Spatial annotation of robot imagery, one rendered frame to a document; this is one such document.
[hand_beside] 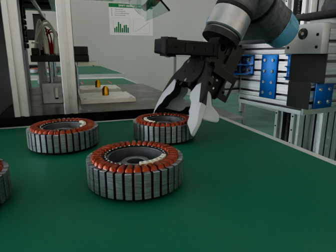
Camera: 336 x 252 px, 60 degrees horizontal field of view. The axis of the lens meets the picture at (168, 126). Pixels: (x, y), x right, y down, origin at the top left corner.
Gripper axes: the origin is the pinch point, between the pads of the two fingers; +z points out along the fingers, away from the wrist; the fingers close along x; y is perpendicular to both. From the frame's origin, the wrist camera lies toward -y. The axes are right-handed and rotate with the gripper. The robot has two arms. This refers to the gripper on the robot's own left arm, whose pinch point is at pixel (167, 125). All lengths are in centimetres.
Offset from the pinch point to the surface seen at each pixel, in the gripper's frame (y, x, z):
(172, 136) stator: -1.5, -5.5, 1.3
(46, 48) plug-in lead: -20.3, 39.4, -4.8
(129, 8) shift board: 126, 544, -192
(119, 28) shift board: 126, 547, -148
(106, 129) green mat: -6.3, 10.5, 6.1
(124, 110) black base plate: -1.1, 19.0, 0.8
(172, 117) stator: 1.2, 1.5, -1.8
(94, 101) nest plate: -4.7, 32.1, 2.1
